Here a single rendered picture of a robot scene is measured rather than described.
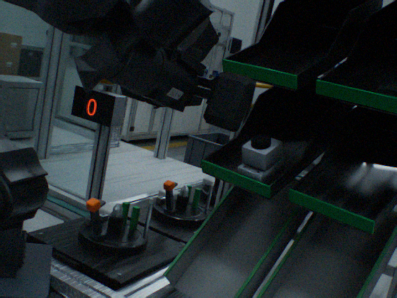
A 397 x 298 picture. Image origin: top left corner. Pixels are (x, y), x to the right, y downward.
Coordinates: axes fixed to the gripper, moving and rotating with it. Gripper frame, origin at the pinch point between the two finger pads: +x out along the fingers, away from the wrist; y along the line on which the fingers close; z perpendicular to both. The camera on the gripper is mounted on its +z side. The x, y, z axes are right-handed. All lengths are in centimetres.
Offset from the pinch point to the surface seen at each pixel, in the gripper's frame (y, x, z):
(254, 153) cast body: -2.7, 11.6, -3.9
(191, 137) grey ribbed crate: 148, 185, -3
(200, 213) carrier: 28, 49, -21
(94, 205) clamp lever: 25.1, 12.0, -22.7
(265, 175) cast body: -4.6, 13.5, -6.4
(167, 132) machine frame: 106, 115, -5
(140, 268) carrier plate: 16.0, 19.5, -30.7
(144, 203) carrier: 42, 44, -25
